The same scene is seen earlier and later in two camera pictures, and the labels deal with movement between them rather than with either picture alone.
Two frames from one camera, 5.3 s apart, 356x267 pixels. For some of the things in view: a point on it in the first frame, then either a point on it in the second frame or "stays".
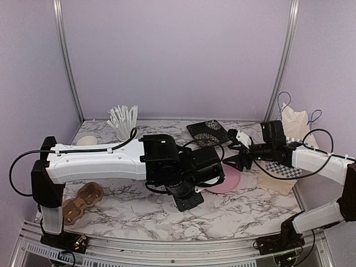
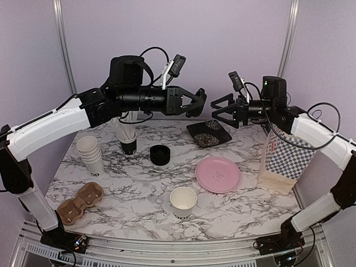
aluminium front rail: [30, 251] stays
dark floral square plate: [208, 132] stays
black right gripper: [240, 159] → [241, 111]
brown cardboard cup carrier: [88, 194] stays
